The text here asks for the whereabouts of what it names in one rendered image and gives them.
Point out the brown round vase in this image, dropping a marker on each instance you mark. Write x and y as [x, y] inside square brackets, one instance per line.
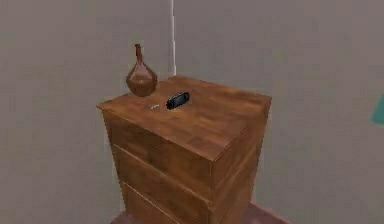
[141, 80]

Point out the brown wooden chest of drawers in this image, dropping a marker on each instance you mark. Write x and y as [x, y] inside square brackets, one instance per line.
[200, 133]

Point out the teal object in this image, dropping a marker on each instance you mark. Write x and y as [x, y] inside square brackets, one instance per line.
[379, 113]

